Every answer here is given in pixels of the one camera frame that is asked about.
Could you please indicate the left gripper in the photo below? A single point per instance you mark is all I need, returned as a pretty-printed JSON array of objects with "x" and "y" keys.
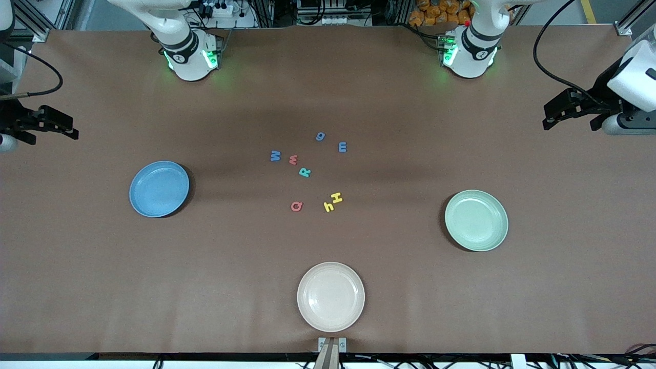
[{"x": 606, "y": 104}]

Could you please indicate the blue foam letter W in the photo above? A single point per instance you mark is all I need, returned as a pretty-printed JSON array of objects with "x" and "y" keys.
[{"x": 275, "y": 156}]

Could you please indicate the yellow foam capital H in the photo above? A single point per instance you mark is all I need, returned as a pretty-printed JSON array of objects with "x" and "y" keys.
[{"x": 336, "y": 198}]

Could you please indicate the pink foam letter Q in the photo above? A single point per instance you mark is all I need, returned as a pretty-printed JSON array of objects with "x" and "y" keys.
[{"x": 293, "y": 206}]

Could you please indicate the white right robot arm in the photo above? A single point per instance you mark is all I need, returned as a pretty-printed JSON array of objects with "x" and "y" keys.
[{"x": 187, "y": 59}]

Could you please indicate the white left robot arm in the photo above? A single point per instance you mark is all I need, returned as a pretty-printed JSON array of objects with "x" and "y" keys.
[{"x": 474, "y": 51}]

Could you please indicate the blue plate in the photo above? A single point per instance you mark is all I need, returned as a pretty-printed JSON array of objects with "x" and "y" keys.
[{"x": 159, "y": 189}]

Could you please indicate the green plate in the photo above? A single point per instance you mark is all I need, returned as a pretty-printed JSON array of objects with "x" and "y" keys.
[{"x": 476, "y": 220}]

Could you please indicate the beige plate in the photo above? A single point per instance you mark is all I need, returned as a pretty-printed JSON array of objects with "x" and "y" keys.
[{"x": 330, "y": 297}]

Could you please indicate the brown table mat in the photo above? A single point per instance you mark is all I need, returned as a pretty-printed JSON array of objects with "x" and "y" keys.
[{"x": 102, "y": 282}]

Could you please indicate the orange snack bags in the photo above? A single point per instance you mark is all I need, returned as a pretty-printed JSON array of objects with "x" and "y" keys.
[{"x": 435, "y": 13}]

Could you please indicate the white power strip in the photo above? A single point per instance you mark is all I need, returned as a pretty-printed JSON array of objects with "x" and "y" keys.
[{"x": 220, "y": 10}]

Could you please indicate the teal foam letter R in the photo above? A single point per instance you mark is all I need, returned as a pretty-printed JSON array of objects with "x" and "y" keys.
[{"x": 304, "y": 172}]

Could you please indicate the electronics rack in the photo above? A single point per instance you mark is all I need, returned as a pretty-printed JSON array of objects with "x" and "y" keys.
[{"x": 328, "y": 13}]

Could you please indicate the yellow foam small h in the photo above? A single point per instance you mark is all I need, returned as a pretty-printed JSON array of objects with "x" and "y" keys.
[{"x": 328, "y": 206}]

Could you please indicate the aluminium frame profile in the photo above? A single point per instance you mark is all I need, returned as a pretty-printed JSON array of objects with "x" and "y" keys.
[
  {"x": 624, "y": 29},
  {"x": 41, "y": 35}
]

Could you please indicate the metal camera stand bracket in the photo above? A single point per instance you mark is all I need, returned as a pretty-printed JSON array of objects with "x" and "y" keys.
[{"x": 323, "y": 342}]

